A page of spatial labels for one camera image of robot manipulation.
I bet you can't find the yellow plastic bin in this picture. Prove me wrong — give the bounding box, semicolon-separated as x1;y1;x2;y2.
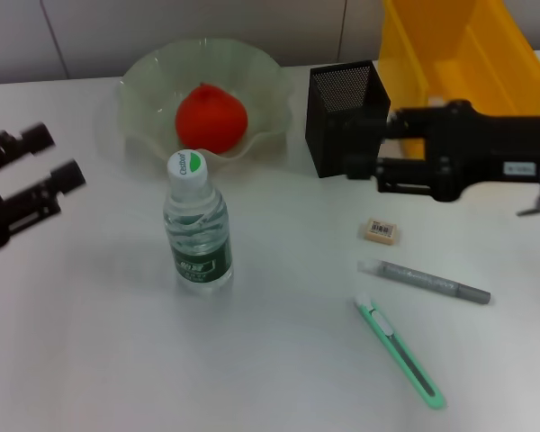
377;0;540;161

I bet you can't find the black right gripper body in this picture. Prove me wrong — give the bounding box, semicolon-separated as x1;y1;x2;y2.
425;99;540;203

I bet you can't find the green utility knife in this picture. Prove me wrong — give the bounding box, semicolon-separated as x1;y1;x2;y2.
354;292;446;410

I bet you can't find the clear green-label water bottle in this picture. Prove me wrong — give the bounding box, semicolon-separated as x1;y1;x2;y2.
163;150;234;296

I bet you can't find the pale green wavy fruit plate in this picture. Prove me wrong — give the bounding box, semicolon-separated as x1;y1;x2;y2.
116;38;294;179

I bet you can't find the grey marker pen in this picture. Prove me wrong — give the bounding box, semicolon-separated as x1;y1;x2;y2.
357;258;492;306

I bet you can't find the beige eraser with barcode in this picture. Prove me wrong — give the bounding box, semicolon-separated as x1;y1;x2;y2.
358;218;398;247

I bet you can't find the black mesh pen holder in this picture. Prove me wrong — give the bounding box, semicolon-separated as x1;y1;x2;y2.
304;59;392;180

